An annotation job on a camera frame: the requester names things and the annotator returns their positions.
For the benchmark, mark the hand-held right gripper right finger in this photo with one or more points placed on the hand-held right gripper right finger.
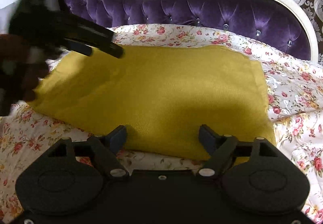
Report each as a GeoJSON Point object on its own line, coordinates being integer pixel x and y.
{"type": "Point", "coordinates": [208, 138]}

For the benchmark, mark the mustard yellow shirt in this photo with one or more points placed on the mustard yellow shirt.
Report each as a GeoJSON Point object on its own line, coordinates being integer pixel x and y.
{"type": "Point", "coordinates": [164, 93]}

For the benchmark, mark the floral bedspread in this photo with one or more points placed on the floral bedspread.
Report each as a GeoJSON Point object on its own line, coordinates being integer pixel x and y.
{"type": "Point", "coordinates": [297, 103]}

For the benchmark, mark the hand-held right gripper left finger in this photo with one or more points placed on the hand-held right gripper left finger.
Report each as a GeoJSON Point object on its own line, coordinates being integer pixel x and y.
{"type": "Point", "coordinates": [118, 138]}

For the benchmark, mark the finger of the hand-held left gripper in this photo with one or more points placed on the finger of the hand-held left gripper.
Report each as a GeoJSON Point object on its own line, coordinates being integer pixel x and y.
{"type": "Point", "coordinates": [80, 48]}
{"type": "Point", "coordinates": [106, 42]}

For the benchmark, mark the purple tufted sofa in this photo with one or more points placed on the purple tufted sofa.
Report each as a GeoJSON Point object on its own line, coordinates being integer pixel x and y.
{"type": "Point", "coordinates": [201, 12]}

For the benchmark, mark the person's left hand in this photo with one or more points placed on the person's left hand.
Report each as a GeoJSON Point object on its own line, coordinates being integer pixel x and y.
{"type": "Point", "coordinates": [24, 67]}

